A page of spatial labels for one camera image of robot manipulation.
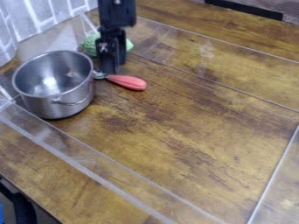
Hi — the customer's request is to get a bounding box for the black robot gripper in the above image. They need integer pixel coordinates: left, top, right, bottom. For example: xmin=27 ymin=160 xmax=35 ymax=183
xmin=96 ymin=0 xmax=136 ymax=74

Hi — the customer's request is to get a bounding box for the pink handled metal spoon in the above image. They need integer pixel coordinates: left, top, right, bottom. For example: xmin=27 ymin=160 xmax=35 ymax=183
xmin=94 ymin=72 xmax=147 ymax=91

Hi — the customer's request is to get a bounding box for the stainless steel pot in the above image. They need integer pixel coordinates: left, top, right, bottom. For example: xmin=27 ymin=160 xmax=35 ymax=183
xmin=12 ymin=50 xmax=95 ymax=119

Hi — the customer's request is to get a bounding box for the green bitter melon toy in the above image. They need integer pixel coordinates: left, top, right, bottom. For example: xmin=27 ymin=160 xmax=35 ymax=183
xmin=79 ymin=33 xmax=135 ymax=57

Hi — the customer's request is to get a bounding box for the black bar at back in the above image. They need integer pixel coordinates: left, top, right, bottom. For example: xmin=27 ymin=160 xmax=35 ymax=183
xmin=205 ymin=0 xmax=285 ymax=21

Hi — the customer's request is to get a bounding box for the clear acrylic barrier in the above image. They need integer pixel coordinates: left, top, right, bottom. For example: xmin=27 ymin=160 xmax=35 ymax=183
xmin=0 ymin=18 xmax=299 ymax=224

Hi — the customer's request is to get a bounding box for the black table leg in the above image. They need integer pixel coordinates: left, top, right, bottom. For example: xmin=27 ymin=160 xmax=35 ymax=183
xmin=0 ymin=183 xmax=38 ymax=224

